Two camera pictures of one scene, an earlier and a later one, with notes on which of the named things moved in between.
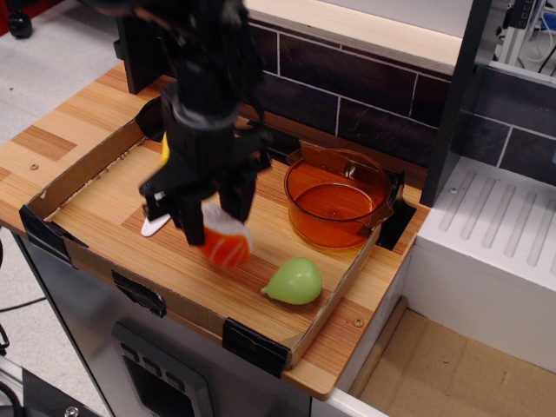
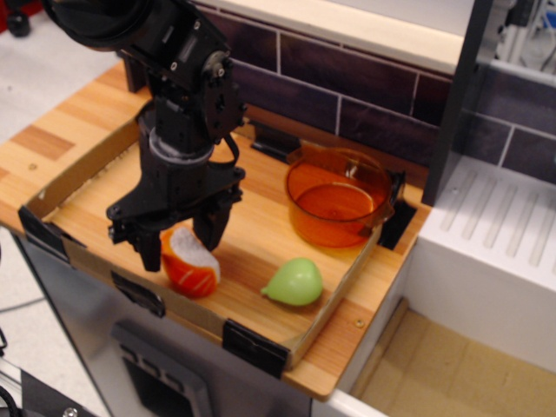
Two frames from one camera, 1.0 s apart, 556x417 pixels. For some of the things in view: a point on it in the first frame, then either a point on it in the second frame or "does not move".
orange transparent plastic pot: x=335 y=196 does not move
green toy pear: x=297 y=281 does not move
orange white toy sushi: x=227 y=242 to x=191 y=268
